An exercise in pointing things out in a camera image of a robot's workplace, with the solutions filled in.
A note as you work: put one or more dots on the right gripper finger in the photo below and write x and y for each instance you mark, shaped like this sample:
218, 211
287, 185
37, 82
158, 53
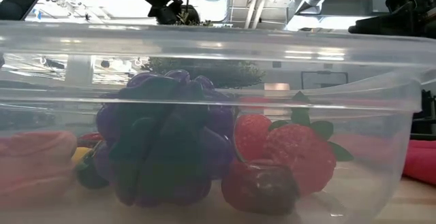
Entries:
374, 26

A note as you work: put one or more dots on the purple toy grape bunch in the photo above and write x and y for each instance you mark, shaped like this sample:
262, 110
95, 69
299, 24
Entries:
163, 142

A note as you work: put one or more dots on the small leafy toy strawberry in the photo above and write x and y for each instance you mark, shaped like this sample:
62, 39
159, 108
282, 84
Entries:
303, 159

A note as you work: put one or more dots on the yellow toy banana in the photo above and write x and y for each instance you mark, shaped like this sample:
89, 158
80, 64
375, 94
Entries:
80, 154

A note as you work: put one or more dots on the red toy cherry with stem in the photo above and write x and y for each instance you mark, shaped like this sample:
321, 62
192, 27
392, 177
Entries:
262, 186

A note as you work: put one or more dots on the pink toy fruit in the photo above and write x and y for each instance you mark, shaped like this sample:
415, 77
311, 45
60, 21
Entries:
34, 162

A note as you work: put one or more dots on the clear plastic tupperware container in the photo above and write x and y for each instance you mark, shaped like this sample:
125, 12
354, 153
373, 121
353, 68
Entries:
357, 81

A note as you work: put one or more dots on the black framed board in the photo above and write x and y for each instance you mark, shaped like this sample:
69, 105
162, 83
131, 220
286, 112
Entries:
323, 71

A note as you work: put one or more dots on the red folded cloth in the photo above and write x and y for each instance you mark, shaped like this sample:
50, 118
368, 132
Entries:
422, 162

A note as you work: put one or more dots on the large red toy strawberry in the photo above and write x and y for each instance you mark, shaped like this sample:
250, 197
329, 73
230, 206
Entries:
250, 135

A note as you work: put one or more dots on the black metal table frame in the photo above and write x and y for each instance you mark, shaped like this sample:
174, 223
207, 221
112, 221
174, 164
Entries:
425, 115

